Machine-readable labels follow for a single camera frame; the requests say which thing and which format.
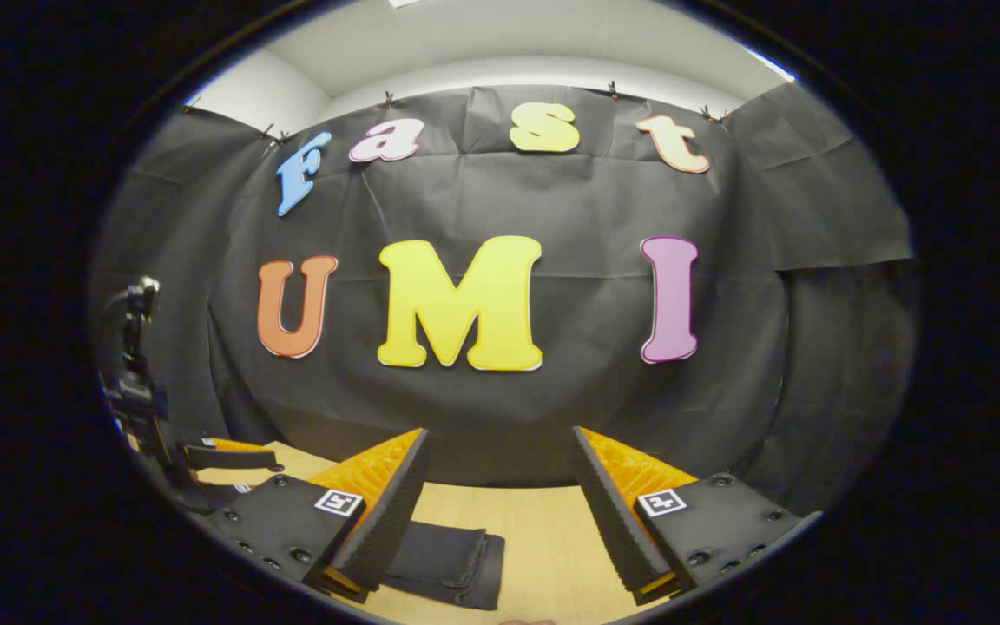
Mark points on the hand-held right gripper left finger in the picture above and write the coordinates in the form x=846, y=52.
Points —
x=387, y=529

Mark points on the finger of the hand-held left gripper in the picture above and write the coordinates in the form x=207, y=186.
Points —
x=209, y=497
x=231, y=460

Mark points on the black backdrop cloth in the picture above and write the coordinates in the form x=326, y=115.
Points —
x=552, y=408

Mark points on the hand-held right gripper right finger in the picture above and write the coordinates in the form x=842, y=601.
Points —
x=613, y=521

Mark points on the black jeans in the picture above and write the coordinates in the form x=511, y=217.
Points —
x=448, y=560

